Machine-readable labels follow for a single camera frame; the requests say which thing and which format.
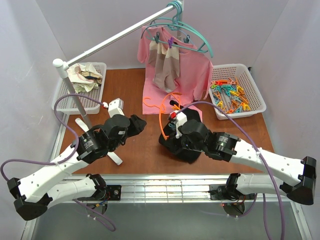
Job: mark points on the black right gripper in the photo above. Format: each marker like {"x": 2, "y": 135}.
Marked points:
{"x": 172, "y": 144}

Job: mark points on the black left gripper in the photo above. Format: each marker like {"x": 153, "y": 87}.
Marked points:
{"x": 133, "y": 124}

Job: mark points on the teal clothespin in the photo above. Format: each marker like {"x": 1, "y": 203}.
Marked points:
{"x": 171, "y": 125}

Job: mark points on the black underwear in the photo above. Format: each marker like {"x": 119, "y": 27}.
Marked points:
{"x": 185, "y": 152}

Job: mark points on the orange plastic hanger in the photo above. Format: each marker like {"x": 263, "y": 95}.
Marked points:
{"x": 162, "y": 109}

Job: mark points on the orange clothespin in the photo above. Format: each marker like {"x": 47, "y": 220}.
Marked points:
{"x": 175, "y": 107}

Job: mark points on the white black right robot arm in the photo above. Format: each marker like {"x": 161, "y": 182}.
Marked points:
{"x": 290, "y": 177}

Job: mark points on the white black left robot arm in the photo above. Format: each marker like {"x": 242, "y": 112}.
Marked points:
{"x": 36, "y": 193}

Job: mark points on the beige brown underwear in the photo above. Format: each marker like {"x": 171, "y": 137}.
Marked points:
{"x": 166, "y": 63}

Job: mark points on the teal plastic hanger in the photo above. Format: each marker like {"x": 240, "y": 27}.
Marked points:
{"x": 177, "y": 25}

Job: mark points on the pile of colourful clothespins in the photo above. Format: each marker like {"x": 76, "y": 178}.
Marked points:
{"x": 229, "y": 95}

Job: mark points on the white clothespin basket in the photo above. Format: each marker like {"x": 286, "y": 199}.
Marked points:
{"x": 256, "y": 101}

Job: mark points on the pink t-shirt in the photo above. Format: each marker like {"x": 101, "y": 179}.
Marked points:
{"x": 195, "y": 71}

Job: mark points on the pile of light clothes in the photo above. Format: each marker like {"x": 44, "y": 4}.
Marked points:
{"x": 84, "y": 77}

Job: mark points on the white clothes basket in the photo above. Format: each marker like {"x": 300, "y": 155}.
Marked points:
{"x": 68, "y": 105}

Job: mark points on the purple clothespin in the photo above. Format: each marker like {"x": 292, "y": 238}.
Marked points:
{"x": 170, "y": 42}

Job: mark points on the white metal clothes rack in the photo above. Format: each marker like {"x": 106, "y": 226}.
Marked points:
{"x": 62, "y": 66}

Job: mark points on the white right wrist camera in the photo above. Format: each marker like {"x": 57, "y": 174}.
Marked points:
{"x": 179, "y": 119}

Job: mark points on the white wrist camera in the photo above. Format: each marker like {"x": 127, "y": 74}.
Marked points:
{"x": 115, "y": 107}
{"x": 179, "y": 119}

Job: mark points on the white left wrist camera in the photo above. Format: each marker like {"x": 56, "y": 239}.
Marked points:
{"x": 115, "y": 107}

